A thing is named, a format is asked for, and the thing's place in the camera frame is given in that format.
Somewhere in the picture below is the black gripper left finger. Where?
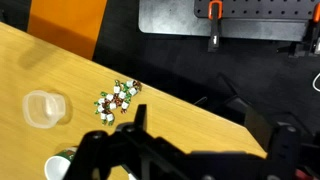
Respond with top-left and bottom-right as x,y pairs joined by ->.
62,104 -> 159,180

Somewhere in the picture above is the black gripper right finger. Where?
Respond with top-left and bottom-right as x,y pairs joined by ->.
244,104 -> 304,180

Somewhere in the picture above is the translucent plastic bowl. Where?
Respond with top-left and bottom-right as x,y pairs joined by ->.
22,89 -> 68,130

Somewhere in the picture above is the white foil wrapped candy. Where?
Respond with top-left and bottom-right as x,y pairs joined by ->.
106,113 -> 116,127
113,79 -> 122,95
93,97 -> 106,106
125,79 -> 143,91
128,87 -> 140,98
100,91 -> 115,102
99,112 -> 109,126
120,99 -> 132,115
108,99 -> 118,112
94,105 -> 106,116
118,87 -> 129,101

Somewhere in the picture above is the white paper cup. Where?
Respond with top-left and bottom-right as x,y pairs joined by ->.
124,168 -> 138,180

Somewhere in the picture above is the white round cup rim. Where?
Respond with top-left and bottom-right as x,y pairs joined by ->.
44,146 -> 81,180

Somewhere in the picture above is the orange black bar clamp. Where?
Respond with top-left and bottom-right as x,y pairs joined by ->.
278,1 -> 320,59
207,0 -> 224,53

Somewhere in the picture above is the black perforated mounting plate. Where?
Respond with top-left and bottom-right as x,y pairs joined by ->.
194,0 -> 320,20

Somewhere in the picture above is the white cable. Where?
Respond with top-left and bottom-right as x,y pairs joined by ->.
312,71 -> 320,93

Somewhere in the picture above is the grey metal base plate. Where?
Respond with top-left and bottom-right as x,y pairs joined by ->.
138,0 -> 311,43

